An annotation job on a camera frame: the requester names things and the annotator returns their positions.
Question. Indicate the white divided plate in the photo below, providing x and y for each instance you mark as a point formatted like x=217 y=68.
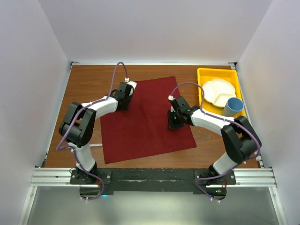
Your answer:
x=218 y=91

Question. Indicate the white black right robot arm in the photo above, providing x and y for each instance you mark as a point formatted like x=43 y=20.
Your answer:
x=239 y=138

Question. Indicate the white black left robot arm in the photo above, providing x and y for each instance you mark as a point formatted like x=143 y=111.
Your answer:
x=78 y=123

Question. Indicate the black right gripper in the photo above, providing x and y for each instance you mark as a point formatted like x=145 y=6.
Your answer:
x=171 y=125

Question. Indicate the silver table knife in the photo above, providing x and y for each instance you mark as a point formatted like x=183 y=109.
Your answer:
x=96 y=145

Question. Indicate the dark red cloth napkin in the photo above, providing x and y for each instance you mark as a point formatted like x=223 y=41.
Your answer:
x=142 y=130

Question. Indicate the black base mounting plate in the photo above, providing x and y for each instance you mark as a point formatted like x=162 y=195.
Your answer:
x=215 y=188

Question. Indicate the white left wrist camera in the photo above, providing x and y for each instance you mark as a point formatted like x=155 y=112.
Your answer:
x=132 y=83

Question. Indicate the blue plastic cup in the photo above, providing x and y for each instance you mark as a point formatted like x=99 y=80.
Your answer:
x=232 y=107

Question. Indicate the aluminium frame rail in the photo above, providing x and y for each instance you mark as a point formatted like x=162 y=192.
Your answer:
x=258 y=177

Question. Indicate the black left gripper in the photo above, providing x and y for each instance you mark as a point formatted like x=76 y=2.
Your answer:
x=126 y=107

